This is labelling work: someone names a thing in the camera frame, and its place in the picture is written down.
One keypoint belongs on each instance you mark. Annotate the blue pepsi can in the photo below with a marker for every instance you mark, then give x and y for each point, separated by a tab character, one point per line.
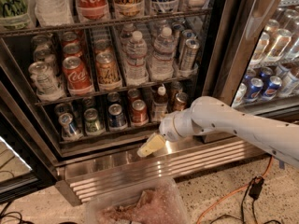
116	118
71	131

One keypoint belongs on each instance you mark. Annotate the green soda can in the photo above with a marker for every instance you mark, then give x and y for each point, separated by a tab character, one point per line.
93	125

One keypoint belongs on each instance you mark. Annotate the blue pepsi can front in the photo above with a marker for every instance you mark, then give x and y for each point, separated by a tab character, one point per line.
116	118

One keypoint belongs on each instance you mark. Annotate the clear water bottle left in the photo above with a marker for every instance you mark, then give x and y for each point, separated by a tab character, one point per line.
135	60

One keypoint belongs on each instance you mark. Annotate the orange soda can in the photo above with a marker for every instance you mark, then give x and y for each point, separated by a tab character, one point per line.
108	76

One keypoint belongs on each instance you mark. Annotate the clear water bottle right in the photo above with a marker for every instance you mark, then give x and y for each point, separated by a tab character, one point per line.
161	64

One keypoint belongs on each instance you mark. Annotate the copper brown soda can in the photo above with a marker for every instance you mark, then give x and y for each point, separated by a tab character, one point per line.
180	101

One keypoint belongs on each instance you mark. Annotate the pepsi can behind door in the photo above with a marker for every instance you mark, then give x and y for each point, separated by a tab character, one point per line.
253	89

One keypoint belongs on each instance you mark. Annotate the blue pepsi can left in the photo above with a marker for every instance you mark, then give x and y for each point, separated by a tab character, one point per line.
71	131

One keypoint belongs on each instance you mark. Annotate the silver white soda can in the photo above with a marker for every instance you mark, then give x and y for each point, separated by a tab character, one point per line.
48	86

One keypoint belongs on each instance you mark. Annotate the stainless steel glass-door fridge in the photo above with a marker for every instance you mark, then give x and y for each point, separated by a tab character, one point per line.
34	154

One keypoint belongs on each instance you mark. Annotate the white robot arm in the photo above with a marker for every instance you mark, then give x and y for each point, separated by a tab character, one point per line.
207	114

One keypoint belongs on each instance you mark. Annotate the red soda can front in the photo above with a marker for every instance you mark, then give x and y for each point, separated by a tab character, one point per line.
139	113

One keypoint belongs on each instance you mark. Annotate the large coca-cola bottle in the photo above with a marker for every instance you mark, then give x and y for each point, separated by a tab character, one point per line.
91	10

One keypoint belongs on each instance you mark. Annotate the slim silver energy can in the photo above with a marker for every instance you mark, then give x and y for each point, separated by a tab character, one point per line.
188	56

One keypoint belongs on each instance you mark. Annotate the black power adapter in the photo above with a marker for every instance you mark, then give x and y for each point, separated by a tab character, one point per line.
256	187

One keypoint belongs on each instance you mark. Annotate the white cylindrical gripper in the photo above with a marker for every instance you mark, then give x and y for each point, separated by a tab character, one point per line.
167	129

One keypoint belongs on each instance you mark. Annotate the clear plastic bin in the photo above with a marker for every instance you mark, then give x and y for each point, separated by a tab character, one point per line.
153	202

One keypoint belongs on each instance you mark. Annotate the clear water bottle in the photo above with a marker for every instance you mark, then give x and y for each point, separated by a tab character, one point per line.
135	60
161	64

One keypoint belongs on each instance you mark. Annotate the brown juice bottle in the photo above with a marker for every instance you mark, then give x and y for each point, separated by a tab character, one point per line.
159	104

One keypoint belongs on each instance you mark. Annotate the red coca-cola can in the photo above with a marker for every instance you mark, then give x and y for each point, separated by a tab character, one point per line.
77	76

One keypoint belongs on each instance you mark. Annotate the right fridge glass door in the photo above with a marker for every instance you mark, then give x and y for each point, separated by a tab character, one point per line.
233	32

